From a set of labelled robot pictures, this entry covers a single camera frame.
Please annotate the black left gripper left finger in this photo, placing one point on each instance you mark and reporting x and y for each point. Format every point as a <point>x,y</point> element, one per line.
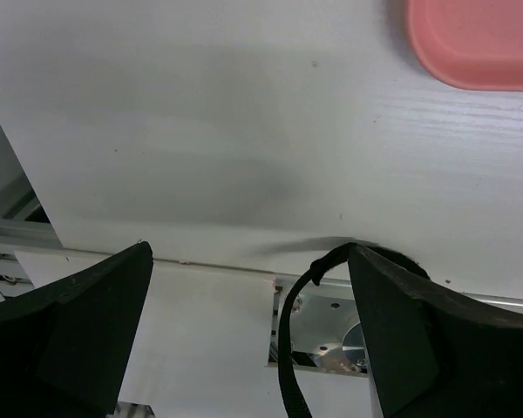
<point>64,347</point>

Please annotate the pink plastic tray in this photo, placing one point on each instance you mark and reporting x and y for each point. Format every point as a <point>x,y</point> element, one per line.
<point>472,45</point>

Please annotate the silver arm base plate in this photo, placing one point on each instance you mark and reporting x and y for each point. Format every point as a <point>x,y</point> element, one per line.
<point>325,329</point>

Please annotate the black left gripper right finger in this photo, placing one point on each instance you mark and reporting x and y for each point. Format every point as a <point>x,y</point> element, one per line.
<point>435,352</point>

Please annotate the aluminium table frame rail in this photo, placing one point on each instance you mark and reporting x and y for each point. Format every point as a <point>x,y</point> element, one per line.
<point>23,225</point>

